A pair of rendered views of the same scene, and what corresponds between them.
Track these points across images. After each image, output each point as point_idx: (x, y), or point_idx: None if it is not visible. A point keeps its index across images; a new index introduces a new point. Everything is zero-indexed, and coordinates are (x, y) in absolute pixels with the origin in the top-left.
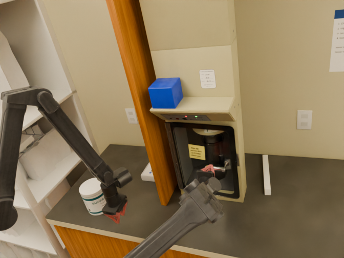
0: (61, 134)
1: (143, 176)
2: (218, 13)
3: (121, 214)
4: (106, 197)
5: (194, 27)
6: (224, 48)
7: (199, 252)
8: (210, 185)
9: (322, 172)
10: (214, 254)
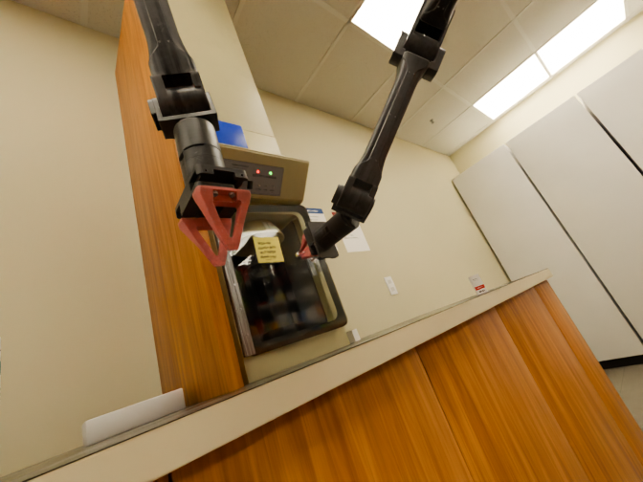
0: None
1: (99, 420)
2: (258, 112)
3: (215, 262)
4: (207, 145)
5: (239, 114)
6: (270, 138)
7: (409, 333)
8: None
9: (365, 337)
10: (425, 323)
